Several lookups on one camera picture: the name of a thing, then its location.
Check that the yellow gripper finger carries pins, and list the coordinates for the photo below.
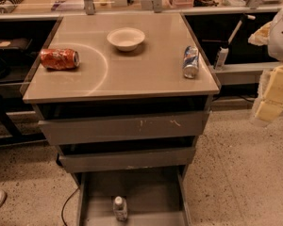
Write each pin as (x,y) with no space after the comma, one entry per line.
(269,103)
(261,36)

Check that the blue plastic bottle white cap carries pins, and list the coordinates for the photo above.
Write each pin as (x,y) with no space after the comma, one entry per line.
(120,208)

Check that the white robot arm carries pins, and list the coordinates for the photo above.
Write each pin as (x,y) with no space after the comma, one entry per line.
(275,48)

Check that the white tube bottle black cap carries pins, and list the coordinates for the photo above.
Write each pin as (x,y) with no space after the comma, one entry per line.
(220,58)

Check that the grey top drawer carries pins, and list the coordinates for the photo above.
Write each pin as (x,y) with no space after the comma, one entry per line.
(118,128)

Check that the grey drawer cabinet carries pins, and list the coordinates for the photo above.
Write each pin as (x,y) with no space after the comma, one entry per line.
(109,82)

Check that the grey open bottom drawer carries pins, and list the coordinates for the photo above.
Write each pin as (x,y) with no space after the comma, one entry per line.
(154,197)

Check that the grey middle drawer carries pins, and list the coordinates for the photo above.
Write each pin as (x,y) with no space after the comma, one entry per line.
(127,160)

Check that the blue white soda can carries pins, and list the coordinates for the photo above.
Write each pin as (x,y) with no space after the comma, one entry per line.
(190,62)

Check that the white ceramic bowl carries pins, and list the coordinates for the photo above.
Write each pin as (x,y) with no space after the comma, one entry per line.
(126,39)

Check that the crushed orange soda can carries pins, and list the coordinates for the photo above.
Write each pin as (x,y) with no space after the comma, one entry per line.
(59,59)

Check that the dark flat device on shelf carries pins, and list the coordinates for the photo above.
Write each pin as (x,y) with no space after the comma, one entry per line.
(15,44)

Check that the white rod with handle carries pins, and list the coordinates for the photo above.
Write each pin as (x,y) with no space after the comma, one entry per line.
(242,19)

